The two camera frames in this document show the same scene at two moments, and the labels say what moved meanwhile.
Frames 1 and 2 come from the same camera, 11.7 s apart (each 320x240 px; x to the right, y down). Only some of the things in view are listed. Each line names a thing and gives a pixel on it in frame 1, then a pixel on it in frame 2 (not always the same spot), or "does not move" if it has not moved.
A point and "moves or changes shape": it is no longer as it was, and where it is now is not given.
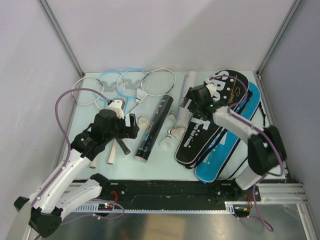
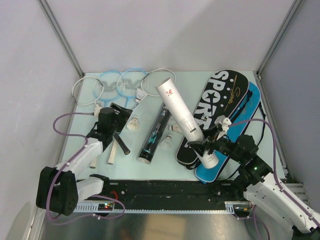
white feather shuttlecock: (143, 123) moves or changes shape
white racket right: (157, 83) does not move
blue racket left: (105, 87) does not move
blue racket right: (128, 83) does not move
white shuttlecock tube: (183, 115) → (181, 113)
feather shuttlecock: (166, 143) does not move
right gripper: (190, 96) → (199, 145)
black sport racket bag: (231, 88) does not move
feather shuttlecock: (178, 132) → (175, 127)
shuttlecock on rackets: (140, 94) does not move
